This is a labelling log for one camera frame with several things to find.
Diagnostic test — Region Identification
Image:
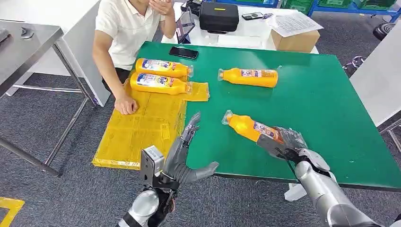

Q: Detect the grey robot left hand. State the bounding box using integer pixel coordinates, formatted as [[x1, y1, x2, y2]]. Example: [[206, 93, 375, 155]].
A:
[[163, 112, 219, 189]]

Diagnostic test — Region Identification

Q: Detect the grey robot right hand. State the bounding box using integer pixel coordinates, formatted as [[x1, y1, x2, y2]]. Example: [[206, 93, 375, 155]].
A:
[[257, 127, 331, 171]]

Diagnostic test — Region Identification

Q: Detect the person's left hand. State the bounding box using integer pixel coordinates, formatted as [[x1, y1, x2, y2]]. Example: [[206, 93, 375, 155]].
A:
[[148, 0, 175, 16]]

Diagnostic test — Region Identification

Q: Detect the person's right hand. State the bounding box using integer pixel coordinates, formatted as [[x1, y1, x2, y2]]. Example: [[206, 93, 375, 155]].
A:
[[114, 94, 139, 115]]

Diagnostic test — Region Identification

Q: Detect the orange drink bottle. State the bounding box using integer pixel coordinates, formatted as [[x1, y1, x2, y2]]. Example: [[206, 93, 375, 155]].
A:
[[221, 109, 284, 145], [135, 58, 194, 79], [130, 72, 193, 96], [218, 67, 279, 88]]

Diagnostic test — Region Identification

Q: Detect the dark tablet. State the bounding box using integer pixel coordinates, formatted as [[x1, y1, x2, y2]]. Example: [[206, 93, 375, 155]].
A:
[[175, 8, 196, 44]]

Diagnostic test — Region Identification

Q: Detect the yellow plastic sheet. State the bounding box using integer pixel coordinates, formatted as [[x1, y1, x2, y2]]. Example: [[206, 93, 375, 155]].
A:
[[91, 70, 210, 171]]

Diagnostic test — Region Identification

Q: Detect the black device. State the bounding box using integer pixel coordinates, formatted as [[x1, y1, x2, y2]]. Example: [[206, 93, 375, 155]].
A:
[[187, 0, 203, 17]]

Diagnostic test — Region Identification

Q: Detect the green table mat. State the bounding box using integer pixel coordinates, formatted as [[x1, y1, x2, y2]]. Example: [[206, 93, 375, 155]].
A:
[[137, 41, 401, 192]]

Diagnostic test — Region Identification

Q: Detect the person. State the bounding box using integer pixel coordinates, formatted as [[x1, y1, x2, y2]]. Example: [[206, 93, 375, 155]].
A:
[[92, 0, 178, 115]]

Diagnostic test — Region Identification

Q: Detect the black smartphone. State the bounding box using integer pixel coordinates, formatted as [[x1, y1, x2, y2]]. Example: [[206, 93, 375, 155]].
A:
[[168, 46, 200, 61]]

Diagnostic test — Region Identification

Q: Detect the white table leg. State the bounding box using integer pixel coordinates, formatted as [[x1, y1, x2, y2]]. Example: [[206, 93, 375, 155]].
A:
[[284, 183, 308, 202]]

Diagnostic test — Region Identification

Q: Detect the black carrying case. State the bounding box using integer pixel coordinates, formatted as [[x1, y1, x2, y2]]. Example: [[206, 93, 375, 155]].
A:
[[199, 2, 240, 34]]

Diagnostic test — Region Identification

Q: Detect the white table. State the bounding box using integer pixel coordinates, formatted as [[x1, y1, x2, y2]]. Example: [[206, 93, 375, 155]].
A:
[[161, 1, 320, 54]]

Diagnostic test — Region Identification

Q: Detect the black phone with keys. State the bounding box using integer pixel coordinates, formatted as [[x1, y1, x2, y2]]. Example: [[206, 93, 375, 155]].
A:
[[241, 12, 274, 21]]

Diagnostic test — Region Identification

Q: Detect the brown cardboard box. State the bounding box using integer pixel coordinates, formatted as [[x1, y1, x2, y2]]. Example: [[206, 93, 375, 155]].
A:
[[270, 29, 321, 53]]

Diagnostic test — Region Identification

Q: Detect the white angled panel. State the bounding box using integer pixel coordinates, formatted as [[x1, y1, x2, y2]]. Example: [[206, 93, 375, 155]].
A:
[[349, 22, 401, 128]]

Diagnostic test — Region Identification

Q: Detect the steel table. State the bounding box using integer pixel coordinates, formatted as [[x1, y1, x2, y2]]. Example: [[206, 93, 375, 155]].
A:
[[0, 20, 95, 178]]

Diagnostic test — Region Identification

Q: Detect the printed paper sheet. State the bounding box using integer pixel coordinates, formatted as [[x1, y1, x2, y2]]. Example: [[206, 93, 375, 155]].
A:
[[267, 12, 324, 38]]

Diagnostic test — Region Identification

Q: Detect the black round stool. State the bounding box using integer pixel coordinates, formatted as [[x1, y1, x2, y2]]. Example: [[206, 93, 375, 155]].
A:
[[373, 22, 401, 41]]

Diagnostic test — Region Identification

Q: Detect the blue metal shelf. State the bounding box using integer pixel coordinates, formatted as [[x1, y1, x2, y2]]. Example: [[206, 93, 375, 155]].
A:
[[216, 0, 401, 23]]

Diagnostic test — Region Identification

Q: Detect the yellow floor tape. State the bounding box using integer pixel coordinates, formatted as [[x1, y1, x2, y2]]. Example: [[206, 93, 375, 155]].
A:
[[0, 196, 26, 227]]

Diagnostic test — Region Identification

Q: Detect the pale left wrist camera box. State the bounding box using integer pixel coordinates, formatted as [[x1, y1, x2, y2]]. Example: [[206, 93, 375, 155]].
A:
[[140, 145, 166, 189]]

